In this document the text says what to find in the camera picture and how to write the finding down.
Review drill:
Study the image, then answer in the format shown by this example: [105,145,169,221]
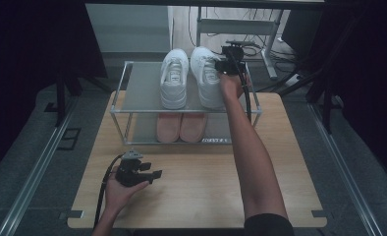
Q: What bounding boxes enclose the person's left hand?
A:
[104,166,150,214]

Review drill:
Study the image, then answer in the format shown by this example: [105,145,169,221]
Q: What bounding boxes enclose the black metal stand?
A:
[256,13,362,134]

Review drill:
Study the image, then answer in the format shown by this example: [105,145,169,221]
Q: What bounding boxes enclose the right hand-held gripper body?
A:
[220,39,256,76]

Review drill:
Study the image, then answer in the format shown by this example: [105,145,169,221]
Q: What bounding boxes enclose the black tripod stand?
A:
[43,63,112,128]

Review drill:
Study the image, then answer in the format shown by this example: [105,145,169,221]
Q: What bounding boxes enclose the right hand-held gripper cable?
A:
[234,48,253,125]

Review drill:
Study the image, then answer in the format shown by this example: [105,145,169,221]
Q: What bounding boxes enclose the hand-held gripper cable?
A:
[234,48,253,125]
[92,152,125,230]

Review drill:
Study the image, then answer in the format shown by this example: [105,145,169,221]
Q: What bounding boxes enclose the white sneaker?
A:
[159,48,191,110]
[190,45,227,110]

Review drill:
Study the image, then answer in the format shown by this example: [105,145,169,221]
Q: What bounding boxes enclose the person's right hand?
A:
[218,72,248,101]

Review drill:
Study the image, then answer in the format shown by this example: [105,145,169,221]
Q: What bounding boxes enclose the metal floor rail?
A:
[0,97,79,236]
[307,101,384,236]

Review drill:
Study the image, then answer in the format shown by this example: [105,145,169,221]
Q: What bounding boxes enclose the white power strip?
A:
[284,73,305,88]

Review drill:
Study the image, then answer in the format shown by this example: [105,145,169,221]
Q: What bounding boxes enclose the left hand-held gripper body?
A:
[115,148,154,188]

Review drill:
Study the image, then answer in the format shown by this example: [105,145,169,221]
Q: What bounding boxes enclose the black floor cables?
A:
[188,6,298,62]

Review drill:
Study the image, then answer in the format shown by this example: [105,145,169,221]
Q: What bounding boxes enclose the left hand-held gripper cable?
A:
[92,152,125,230]

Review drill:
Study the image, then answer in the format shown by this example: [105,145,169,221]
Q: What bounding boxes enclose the white desk frame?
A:
[194,6,286,81]

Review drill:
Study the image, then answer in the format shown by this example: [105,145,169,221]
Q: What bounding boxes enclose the metal shoe rack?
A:
[109,60,263,146]

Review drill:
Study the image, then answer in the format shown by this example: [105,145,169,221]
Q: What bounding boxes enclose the person's black sleeve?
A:
[244,212,296,236]

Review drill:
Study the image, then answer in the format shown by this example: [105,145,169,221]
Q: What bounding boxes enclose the pink slipper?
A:
[156,112,183,144]
[180,112,209,144]

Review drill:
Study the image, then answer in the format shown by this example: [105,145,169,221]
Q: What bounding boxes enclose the black computer case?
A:
[281,9,324,61]

